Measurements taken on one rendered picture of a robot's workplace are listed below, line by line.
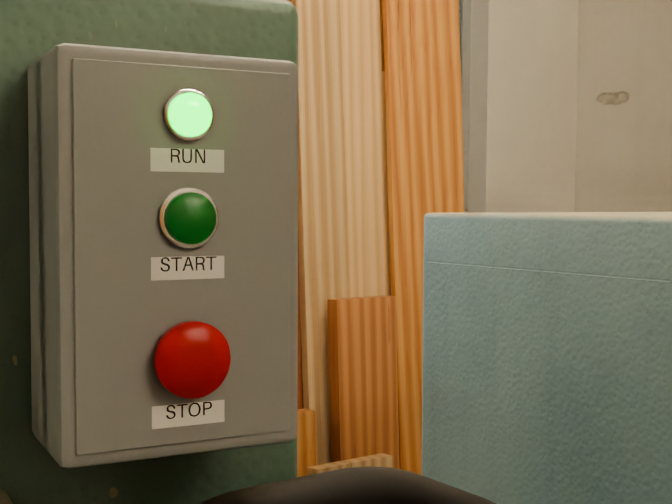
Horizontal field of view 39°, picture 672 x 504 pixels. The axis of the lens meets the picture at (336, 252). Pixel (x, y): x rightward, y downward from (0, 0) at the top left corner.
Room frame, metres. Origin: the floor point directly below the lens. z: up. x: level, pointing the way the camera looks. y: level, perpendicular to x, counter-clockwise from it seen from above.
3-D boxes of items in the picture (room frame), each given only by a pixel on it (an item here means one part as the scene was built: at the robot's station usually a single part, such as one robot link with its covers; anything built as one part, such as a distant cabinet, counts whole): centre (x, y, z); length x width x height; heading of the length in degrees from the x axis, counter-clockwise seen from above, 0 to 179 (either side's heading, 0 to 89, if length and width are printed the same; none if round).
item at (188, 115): (0.37, 0.06, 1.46); 0.02 x 0.01 x 0.02; 118
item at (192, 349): (0.37, 0.06, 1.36); 0.03 x 0.01 x 0.03; 118
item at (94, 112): (0.40, 0.07, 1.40); 0.10 x 0.06 x 0.16; 118
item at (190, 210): (0.37, 0.06, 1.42); 0.02 x 0.01 x 0.02; 118
